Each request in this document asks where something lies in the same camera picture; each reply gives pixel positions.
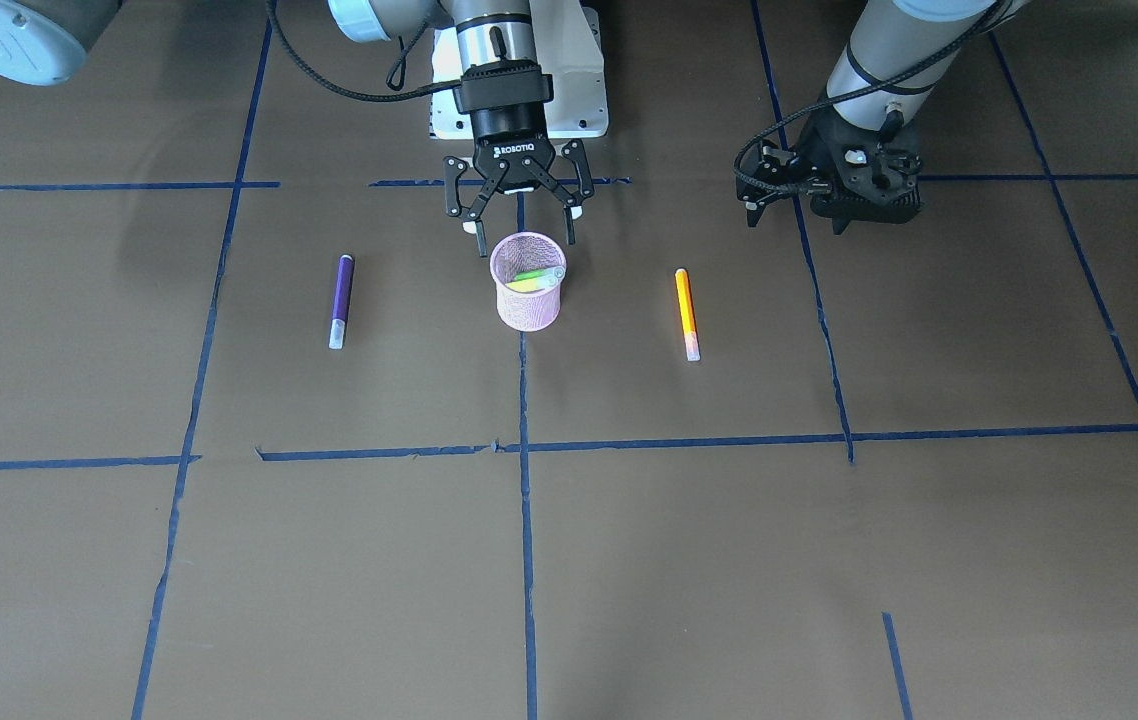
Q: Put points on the pink mesh pen holder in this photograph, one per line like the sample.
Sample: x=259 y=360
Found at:
x=520 y=252

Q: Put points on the yellow highlighter pen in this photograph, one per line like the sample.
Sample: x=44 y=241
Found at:
x=536 y=285

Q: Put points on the white pillar with base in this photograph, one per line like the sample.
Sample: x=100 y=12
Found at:
x=568 y=44

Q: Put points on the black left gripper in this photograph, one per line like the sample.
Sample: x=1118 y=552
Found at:
x=815 y=148

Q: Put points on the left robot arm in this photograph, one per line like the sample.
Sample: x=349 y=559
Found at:
x=896 y=55

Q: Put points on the purple highlighter pen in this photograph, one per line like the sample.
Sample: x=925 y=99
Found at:
x=340 y=303

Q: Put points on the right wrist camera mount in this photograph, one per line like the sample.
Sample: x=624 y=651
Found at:
x=503 y=84

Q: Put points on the green highlighter pen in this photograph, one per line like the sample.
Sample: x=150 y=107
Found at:
x=549 y=271

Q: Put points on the orange highlighter pen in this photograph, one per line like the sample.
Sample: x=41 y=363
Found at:
x=688 y=325

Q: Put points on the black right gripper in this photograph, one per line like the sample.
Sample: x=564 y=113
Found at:
x=510 y=132

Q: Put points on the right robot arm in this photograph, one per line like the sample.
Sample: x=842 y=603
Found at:
x=45 y=43

